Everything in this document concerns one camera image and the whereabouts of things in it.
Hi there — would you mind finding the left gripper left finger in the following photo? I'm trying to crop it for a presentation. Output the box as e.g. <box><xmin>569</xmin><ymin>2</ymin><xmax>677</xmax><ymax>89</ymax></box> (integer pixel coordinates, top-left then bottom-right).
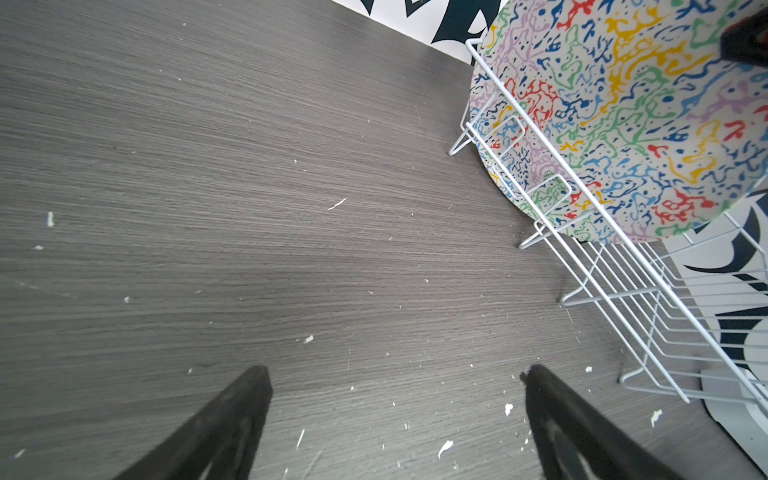
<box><xmin>117</xmin><ymin>365</ymin><xmax>273</xmax><ymax>479</ymax></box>

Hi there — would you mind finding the white wire dish rack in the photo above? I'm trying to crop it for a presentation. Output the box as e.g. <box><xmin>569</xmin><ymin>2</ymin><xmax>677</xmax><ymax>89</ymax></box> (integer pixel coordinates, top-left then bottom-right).
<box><xmin>454</xmin><ymin>39</ymin><xmax>767</xmax><ymax>417</ymax></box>

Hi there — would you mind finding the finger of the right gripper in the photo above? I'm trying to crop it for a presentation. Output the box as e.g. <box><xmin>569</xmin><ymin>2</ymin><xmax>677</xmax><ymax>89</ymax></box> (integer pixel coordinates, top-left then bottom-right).
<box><xmin>720</xmin><ymin>8</ymin><xmax>768</xmax><ymax>67</ymax></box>

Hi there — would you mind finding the colourful speckled round plate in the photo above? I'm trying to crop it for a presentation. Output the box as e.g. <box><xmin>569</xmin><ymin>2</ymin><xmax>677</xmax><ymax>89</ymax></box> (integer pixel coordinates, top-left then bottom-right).
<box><xmin>469</xmin><ymin>1</ymin><xmax>767</xmax><ymax>243</ymax></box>

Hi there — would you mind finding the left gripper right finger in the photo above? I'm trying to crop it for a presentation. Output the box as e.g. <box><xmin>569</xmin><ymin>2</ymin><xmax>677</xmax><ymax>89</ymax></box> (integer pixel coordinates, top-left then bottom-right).
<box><xmin>520</xmin><ymin>364</ymin><xmax>681</xmax><ymax>479</ymax></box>

